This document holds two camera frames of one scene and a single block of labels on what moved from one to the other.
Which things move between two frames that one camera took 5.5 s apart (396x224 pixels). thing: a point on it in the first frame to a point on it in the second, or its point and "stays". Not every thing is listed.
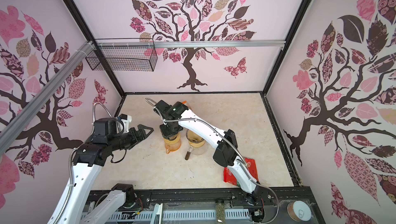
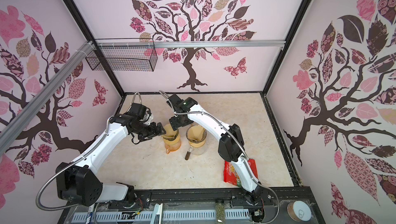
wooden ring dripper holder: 197,145 stays
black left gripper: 137,139 to 153,132
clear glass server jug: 196,151 stays
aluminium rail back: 125,44 stays
